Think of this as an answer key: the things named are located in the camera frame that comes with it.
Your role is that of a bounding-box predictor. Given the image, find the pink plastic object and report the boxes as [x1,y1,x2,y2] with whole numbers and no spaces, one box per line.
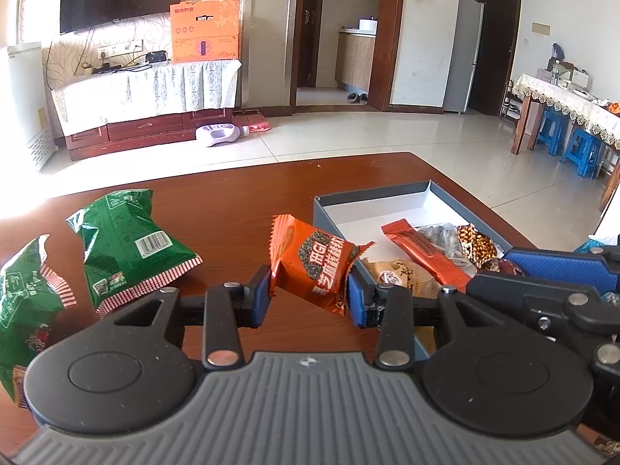
[232,110,272,134]

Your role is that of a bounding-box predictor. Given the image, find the wooden kitchen cabinet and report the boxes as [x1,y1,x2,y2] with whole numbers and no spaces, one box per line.
[335,29,377,92]

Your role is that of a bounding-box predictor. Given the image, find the white plastic bottle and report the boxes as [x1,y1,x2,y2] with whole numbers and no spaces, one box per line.
[195,124,250,148]

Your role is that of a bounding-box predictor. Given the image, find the silver refrigerator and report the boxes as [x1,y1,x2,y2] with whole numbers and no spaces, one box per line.
[443,0,485,114]

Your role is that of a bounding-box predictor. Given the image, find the orange snack packet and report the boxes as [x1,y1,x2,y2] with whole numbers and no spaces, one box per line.
[269,214,376,318]

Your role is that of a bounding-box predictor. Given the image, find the yellow pastry packet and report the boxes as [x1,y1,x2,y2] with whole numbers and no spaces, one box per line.
[362,258,444,301]

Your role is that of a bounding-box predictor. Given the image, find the clear seed snack packet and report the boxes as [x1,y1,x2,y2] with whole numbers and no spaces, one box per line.
[417,223,478,269]

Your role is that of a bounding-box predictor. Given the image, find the wooden television cabinet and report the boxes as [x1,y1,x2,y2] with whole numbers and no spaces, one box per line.
[65,107,238,162]

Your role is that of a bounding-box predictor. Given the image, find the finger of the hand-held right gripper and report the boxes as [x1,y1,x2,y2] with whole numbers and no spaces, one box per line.
[467,274,620,375]
[504,245,620,293]

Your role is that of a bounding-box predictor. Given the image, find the shoe rack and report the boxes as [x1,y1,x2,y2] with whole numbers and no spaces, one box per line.
[501,80,525,122]

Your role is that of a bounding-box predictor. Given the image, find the lace table cloth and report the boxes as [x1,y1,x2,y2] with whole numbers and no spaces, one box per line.
[513,72,620,150]

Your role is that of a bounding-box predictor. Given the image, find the blue plastic stool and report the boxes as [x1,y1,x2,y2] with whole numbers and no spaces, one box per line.
[535,108,568,157]
[561,127,607,180]

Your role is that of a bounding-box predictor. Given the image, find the brown foil candy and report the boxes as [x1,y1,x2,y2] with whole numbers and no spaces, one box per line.
[458,224,505,273]

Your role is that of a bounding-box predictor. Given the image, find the grey cardboard box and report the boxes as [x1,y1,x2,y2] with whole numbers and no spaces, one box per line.
[312,180,538,364]

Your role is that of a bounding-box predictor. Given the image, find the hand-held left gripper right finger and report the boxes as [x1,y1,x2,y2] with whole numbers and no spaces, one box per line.
[346,270,481,369]

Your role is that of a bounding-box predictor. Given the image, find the dark wooden door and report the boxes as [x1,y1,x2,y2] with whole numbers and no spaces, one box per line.
[296,0,321,89]

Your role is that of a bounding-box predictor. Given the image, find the torn green snack packet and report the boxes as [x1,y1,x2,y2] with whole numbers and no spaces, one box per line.
[0,235,77,405]

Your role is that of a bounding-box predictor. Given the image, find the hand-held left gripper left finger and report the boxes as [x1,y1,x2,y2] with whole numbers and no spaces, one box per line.
[111,265,272,370]

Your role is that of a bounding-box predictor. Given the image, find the red snack bar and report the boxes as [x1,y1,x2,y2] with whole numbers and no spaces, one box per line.
[381,219,473,296]

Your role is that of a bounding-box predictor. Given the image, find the wooden dining table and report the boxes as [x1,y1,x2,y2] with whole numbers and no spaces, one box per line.
[511,72,620,211]

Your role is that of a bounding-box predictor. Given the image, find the dark brown room door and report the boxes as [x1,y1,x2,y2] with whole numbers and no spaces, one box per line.
[469,0,522,117]

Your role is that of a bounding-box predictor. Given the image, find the orange gift box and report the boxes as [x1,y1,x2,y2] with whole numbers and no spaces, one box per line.
[170,0,241,64]

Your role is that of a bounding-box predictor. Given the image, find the patterned white cabinet cloth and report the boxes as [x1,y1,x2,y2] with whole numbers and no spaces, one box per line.
[51,58,243,136]

